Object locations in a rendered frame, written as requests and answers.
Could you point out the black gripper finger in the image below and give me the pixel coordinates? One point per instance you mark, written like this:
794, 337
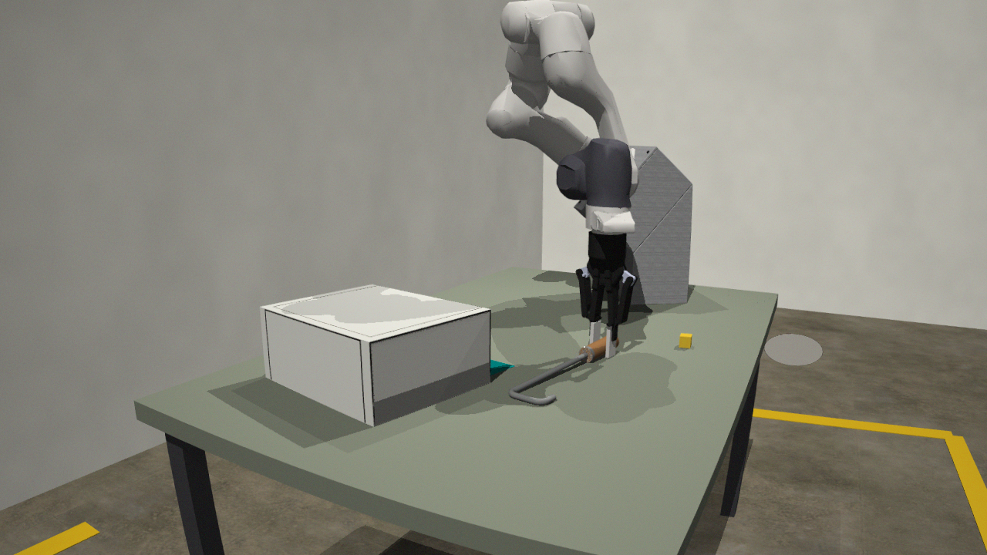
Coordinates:
617, 312
591, 306

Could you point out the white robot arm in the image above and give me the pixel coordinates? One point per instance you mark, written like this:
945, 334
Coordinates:
604, 170

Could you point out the teal square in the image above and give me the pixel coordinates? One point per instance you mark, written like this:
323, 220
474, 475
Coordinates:
496, 367

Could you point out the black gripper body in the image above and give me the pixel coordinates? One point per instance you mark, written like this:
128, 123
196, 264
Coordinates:
611, 248

